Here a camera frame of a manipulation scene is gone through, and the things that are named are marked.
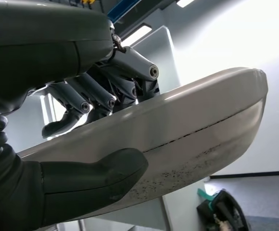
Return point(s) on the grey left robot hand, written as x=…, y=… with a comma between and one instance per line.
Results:
x=38, y=38

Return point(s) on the ceiling light strip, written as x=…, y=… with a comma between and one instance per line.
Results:
x=185, y=2
x=136, y=35

